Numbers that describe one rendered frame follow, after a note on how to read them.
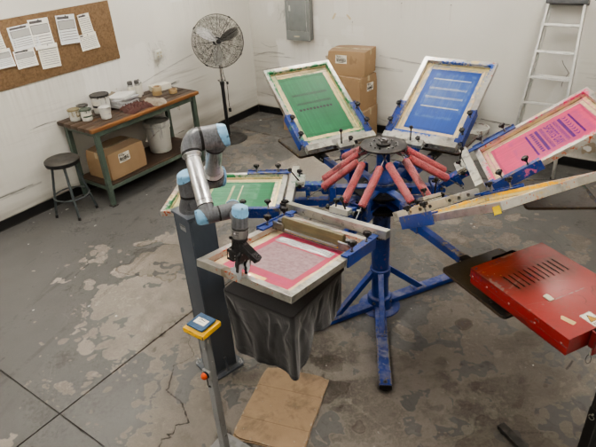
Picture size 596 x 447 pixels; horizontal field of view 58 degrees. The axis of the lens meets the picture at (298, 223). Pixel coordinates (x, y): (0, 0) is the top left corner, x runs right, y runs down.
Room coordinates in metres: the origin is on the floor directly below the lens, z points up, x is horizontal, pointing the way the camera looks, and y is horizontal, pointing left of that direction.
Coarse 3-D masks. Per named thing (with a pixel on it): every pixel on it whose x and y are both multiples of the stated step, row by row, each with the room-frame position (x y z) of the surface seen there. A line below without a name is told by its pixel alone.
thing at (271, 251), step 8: (272, 240) 2.53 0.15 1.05; (296, 240) 2.53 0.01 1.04; (304, 240) 2.53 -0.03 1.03; (256, 248) 2.42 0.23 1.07; (264, 248) 2.42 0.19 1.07; (272, 248) 2.42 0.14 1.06; (280, 248) 2.42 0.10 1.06; (288, 248) 2.43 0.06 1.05; (296, 248) 2.43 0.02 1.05; (264, 256) 2.32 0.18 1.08; (272, 256) 2.33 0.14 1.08; (280, 256) 2.33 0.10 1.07; (224, 264) 2.23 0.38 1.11; (232, 264) 2.23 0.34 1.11; (256, 264) 2.23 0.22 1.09; (264, 264) 2.23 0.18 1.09; (272, 264) 2.23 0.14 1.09; (248, 272) 2.15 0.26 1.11; (256, 272) 2.15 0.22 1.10
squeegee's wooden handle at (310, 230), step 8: (288, 224) 2.60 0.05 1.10; (296, 224) 2.57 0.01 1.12; (304, 224) 2.54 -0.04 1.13; (312, 224) 2.53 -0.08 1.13; (304, 232) 2.53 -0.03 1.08; (312, 232) 2.50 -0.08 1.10; (320, 232) 2.47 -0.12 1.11; (328, 232) 2.44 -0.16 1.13; (336, 232) 2.43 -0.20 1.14; (328, 240) 2.44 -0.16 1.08; (336, 240) 2.41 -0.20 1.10; (344, 240) 2.40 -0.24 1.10
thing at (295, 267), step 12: (300, 252) 2.38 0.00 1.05; (336, 252) 2.39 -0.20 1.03; (276, 264) 2.24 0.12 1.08; (288, 264) 2.24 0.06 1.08; (300, 264) 2.24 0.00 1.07; (312, 264) 2.24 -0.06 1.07; (324, 264) 2.24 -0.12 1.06; (264, 276) 2.11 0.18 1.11; (276, 276) 2.11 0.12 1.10; (288, 276) 2.12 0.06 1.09; (300, 276) 2.12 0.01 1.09; (288, 288) 2.00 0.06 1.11
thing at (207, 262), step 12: (252, 240) 2.50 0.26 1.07; (360, 240) 2.50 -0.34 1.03; (216, 252) 2.30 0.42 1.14; (228, 252) 2.35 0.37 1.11; (204, 264) 2.18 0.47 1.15; (216, 264) 2.16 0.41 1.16; (336, 264) 2.18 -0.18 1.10; (228, 276) 2.09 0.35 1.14; (312, 276) 2.06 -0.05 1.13; (324, 276) 2.08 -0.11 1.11; (264, 288) 1.96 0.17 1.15; (276, 288) 1.94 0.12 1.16; (300, 288) 1.94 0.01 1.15; (312, 288) 2.00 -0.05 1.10; (288, 300) 1.88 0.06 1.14
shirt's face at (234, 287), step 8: (336, 272) 2.32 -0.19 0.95; (328, 280) 2.26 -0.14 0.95; (232, 288) 2.24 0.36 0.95; (240, 288) 2.23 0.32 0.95; (248, 288) 2.23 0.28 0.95; (320, 288) 2.19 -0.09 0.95; (248, 296) 2.16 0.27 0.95; (256, 296) 2.16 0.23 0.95; (264, 296) 2.15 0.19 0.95; (272, 296) 2.15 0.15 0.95; (304, 296) 2.13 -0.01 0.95; (312, 296) 2.13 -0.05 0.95; (264, 304) 2.09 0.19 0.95; (272, 304) 2.09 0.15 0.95; (280, 304) 2.08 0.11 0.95; (288, 304) 2.08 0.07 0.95; (296, 304) 2.07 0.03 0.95; (304, 304) 2.07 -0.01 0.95; (280, 312) 2.02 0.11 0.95; (288, 312) 2.02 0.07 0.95; (296, 312) 2.01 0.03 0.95
